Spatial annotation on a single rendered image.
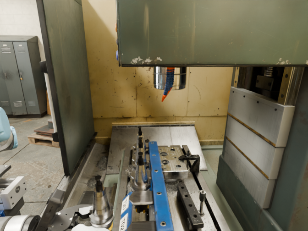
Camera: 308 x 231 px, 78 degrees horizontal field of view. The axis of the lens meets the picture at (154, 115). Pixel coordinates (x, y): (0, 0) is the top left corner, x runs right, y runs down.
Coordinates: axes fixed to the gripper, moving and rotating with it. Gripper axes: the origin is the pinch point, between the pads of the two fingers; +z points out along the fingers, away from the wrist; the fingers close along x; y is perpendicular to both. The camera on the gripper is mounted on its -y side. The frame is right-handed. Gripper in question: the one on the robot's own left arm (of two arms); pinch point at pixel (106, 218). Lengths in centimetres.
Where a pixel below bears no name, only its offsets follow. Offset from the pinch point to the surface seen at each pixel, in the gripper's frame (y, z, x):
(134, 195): -1.7, 7.2, -6.1
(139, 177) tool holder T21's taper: -5.4, 8.8, -9.3
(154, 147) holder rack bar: -2.1, 15.3, -33.7
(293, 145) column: -4, 71, -26
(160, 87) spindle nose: -26, 19, -47
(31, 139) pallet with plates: 110, -195, -293
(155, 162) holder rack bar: -2.3, 14.6, -21.4
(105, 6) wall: -78, -18, -154
